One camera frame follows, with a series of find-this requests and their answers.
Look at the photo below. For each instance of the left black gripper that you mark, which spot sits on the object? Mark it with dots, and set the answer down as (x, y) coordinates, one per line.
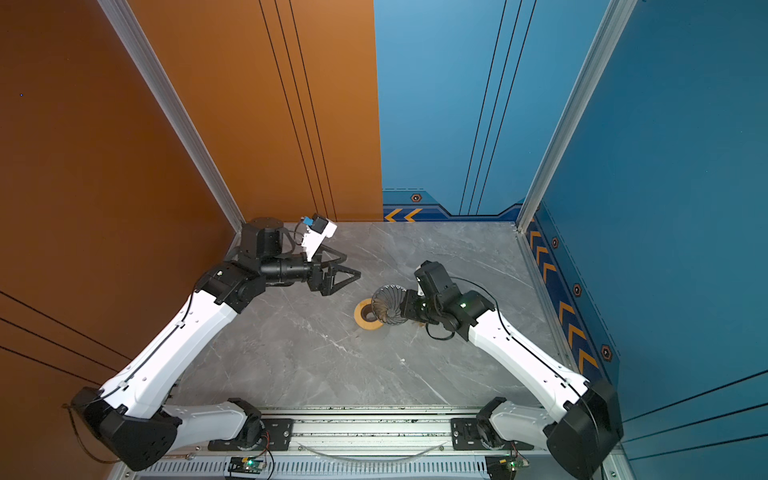
(326, 284)

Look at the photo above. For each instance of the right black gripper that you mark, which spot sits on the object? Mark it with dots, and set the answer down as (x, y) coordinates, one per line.
(407, 306)

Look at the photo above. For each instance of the black ribbed coffee dripper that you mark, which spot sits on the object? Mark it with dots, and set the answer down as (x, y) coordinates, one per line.
(386, 303)

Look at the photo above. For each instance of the wooden ring dripper stand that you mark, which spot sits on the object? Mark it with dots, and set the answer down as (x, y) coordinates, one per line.
(365, 316)

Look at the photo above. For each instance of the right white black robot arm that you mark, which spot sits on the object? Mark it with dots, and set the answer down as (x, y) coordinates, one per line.
(580, 423)

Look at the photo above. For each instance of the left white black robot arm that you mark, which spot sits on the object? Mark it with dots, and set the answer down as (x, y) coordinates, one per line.
(129, 415)

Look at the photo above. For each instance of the right green circuit board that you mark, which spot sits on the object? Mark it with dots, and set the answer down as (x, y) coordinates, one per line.
(502, 468)

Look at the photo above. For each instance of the green circuit board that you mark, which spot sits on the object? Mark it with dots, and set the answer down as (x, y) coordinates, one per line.
(502, 468)
(246, 467)

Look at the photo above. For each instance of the left green circuit board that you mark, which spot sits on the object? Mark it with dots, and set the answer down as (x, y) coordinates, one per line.
(246, 467)

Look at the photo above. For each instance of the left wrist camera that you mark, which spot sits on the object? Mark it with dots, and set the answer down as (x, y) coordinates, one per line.
(317, 229)

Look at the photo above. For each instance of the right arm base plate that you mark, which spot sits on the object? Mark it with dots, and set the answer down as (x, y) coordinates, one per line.
(473, 434)

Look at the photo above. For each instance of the clear tube on rail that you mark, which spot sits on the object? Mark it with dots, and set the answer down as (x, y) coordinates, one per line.
(371, 457)

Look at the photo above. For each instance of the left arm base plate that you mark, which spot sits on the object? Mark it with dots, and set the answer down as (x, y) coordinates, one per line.
(282, 433)

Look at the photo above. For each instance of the aluminium rail base frame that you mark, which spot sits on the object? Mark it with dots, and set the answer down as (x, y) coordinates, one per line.
(395, 431)

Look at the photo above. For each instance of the left aluminium corner post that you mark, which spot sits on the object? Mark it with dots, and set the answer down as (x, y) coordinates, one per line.
(126, 25)

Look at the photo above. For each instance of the aluminium corner post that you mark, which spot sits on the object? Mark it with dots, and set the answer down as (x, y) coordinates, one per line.
(126, 25)
(609, 32)

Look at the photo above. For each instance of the right aluminium corner post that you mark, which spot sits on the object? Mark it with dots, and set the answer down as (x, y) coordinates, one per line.
(609, 32)

